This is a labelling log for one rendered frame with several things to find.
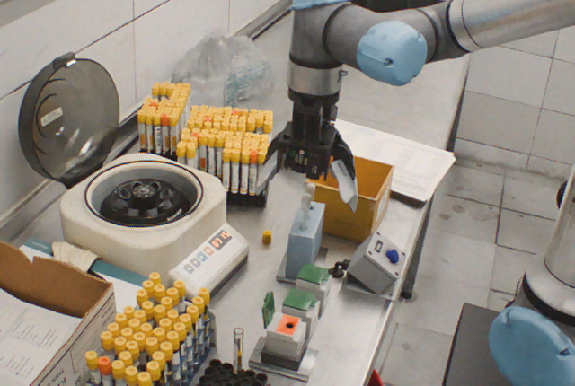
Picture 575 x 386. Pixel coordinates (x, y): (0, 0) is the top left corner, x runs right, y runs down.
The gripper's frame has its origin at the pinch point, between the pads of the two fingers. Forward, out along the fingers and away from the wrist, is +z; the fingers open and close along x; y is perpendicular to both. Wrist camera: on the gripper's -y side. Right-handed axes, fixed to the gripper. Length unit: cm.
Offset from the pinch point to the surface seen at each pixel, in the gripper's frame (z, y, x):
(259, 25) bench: 13, -114, -38
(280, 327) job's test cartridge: 7.4, 20.4, 1.3
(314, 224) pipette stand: 5.1, -1.5, 1.3
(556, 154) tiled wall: 90, -212, 91
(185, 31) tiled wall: 0, -65, -44
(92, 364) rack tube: 4.2, 37.6, -18.7
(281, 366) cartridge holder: 13.5, 22.1, 2.1
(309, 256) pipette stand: 8.8, 2.0, 1.6
